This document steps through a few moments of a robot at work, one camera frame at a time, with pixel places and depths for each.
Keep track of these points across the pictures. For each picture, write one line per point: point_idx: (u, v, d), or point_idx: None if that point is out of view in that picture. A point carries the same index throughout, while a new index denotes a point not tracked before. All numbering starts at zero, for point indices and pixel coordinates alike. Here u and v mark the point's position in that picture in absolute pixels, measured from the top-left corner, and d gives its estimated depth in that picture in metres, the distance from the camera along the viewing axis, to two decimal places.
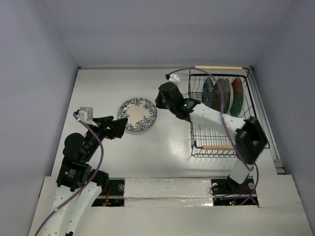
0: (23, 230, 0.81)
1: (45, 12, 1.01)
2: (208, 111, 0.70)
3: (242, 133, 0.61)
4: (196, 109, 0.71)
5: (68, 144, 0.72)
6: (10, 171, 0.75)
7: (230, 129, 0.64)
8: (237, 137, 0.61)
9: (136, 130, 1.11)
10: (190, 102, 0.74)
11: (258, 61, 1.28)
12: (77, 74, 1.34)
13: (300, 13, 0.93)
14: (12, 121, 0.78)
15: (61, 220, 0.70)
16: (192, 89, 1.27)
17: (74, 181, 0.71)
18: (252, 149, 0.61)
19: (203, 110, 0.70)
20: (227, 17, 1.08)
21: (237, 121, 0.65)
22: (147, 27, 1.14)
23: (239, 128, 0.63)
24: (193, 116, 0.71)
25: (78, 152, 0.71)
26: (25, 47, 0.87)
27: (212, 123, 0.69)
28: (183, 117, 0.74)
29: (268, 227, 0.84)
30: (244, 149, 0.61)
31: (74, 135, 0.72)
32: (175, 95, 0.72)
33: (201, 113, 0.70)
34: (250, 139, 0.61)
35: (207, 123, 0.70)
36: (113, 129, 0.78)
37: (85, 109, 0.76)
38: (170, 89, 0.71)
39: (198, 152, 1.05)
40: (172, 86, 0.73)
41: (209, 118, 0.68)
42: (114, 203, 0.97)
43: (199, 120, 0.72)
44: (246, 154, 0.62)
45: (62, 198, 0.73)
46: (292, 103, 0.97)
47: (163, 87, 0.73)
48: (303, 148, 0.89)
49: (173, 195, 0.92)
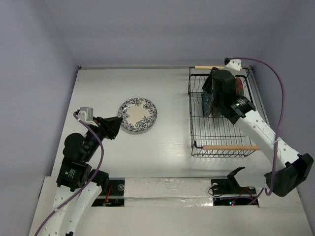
0: (23, 230, 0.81)
1: (45, 12, 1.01)
2: (261, 126, 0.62)
3: (292, 171, 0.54)
4: (248, 116, 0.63)
5: (68, 145, 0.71)
6: (10, 171, 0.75)
7: (279, 157, 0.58)
8: (283, 172, 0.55)
9: (136, 130, 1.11)
10: (242, 101, 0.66)
11: (258, 61, 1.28)
12: (77, 74, 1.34)
13: (300, 13, 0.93)
14: (12, 121, 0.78)
15: (61, 220, 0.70)
16: (192, 89, 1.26)
17: (74, 181, 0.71)
18: (290, 186, 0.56)
19: (257, 120, 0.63)
20: (227, 16, 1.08)
21: (292, 155, 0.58)
22: (147, 27, 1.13)
23: (290, 162, 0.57)
24: (241, 122, 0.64)
25: (78, 152, 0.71)
26: (25, 47, 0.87)
27: (261, 140, 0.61)
28: (230, 116, 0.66)
29: (268, 227, 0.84)
30: (283, 183, 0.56)
31: (74, 135, 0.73)
32: (228, 89, 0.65)
33: (253, 124, 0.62)
34: (295, 178, 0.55)
35: (254, 136, 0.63)
36: (109, 128, 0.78)
37: (84, 109, 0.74)
38: (225, 80, 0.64)
39: (198, 152, 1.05)
40: (229, 77, 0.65)
41: (260, 133, 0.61)
42: (114, 203, 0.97)
43: (245, 128, 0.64)
44: (280, 187, 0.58)
45: (62, 197, 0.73)
46: (292, 103, 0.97)
47: (219, 75, 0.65)
48: (303, 148, 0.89)
49: (173, 195, 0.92)
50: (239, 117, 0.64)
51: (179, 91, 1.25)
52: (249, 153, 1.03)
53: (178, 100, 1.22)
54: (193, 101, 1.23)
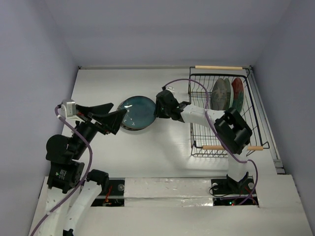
0: (24, 229, 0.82)
1: (45, 12, 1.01)
2: (195, 108, 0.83)
3: (220, 123, 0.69)
4: (185, 109, 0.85)
5: (49, 149, 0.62)
6: (11, 171, 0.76)
7: (211, 120, 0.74)
8: (216, 127, 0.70)
9: (134, 130, 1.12)
10: (182, 104, 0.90)
11: (258, 62, 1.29)
12: (77, 74, 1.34)
13: (300, 13, 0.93)
14: (13, 120, 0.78)
15: (55, 222, 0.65)
16: (192, 89, 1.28)
17: (65, 182, 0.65)
18: (231, 135, 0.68)
19: (191, 108, 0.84)
20: (227, 17, 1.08)
21: (219, 113, 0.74)
22: (147, 28, 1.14)
23: (218, 118, 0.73)
24: (183, 115, 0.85)
25: (64, 156, 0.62)
26: (25, 48, 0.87)
27: (199, 118, 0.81)
28: (177, 118, 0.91)
29: (268, 227, 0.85)
30: (225, 137, 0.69)
31: (54, 137, 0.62)
32: (169, 100, 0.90)
33: (189, 110, 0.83)
34: (227, 127, 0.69)
35: (195, 118, 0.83)
36: (103, 125, 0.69)
37: (66, 106, 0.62)
38: (164, 95, 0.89)
39: (198, 152, 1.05)
40: (166, 92, 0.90)
41: (196, 115, 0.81)
42: (114, 203, 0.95)
43: (189, 118, 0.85)
44: (229, 141, 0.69)
45: (54, 200, 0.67)
46: (292, 103, 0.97)
47: (159, 93, 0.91)
48: (303, 148, 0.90)
49: (173, 195, 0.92)
50: (181, 112, 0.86)
51: (179, 91, 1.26)
52: (249, 153, 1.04)
53: (179, 100, 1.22)
54: (192, 101, 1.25)
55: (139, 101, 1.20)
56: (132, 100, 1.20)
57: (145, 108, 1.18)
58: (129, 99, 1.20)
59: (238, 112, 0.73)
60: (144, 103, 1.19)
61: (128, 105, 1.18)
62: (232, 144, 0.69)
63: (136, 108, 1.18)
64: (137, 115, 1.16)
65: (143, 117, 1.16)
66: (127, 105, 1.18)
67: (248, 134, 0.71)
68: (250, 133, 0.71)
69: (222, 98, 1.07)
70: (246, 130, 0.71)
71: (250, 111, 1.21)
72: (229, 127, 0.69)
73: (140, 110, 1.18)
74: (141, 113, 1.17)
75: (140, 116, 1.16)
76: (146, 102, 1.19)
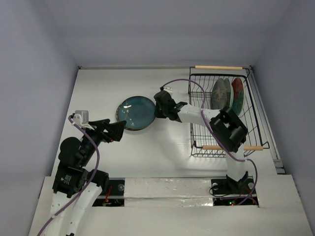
0: (24, 229, 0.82)
1: (45, 12, 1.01)
2: (192, 108, 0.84)
3: (215, 121, 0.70)
4: (182, 109, 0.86)
5: (64, 149, 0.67)
6: (11, 171, 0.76)
7: (207, 119, 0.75)
8: (211, 126, 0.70)
9: (134, 130, 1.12)
10: (178, 104, 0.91)
11: (258, 62, 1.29)
12: (77, 74, 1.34)
13: (300, 13, 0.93)
14: (12, 120, 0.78)
15: (60, 226, 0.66)
16: (192, 89, 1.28)
17: (70, 187, 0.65)
18: (226, 134, 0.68)
19: (188, 108, 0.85)
20: (227, 17, 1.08)
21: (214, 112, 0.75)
22: (147, 28, 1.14)
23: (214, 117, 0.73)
24: (181, 115, 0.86)
25: (75, 157, 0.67)
26: (25, 48, 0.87)
27: (196, 118, 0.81)
28: (174, 118, 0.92)
29: (268, 227, 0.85)
30: (220, 135, 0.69)
31: (70, 138, 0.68)
32: (166, 100, 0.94)
33: (186, 110, 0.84)
34: (222, 126, 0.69)
35: (191, 119, 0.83)
36: (111, 132, 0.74)
37: (81, 113, 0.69)
38: (162, 95, 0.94)
39: (198, 152, 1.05)
40: (164, 93, 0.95)
41: (194, 114, 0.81)
42: (114, 203, 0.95)
43: (186, 118, 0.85)
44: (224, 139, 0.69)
45: (58, 204, 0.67)
46: (291, 103, 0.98)
47: (157, 94, 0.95)
48: (303, 148, 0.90)
49: (173, 195, 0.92)
50: (178, 112, 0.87)
51: (179, 91, 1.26)
52: (249, 153, 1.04)
53: (179, 100, 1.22)
54: (192, 101, 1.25)
55: (139, 101, 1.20)
56: (132, 100, 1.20)
57: (145, 109, 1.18)
58: (130, 99, 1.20)
59: (234, 111, 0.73)
60: (143, 104, 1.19)
61: (128, 105, 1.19)
62: (228, 142, 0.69)
63: (135, 109, 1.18)
64: (136, 116, 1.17)
65: (143, 118, 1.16)
66: (127, 105, 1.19)
67: (243, 132, 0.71)
68: (246, 132, 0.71)
69: (223, 98, 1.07)
70: (242, 128, 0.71)
71: (250, 111, 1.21)
72: (224, 126, 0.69)
73: (138, 110, 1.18)
74: (140, 113, 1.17)
75: (140, 116, 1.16)
76: (145, 103, 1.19)
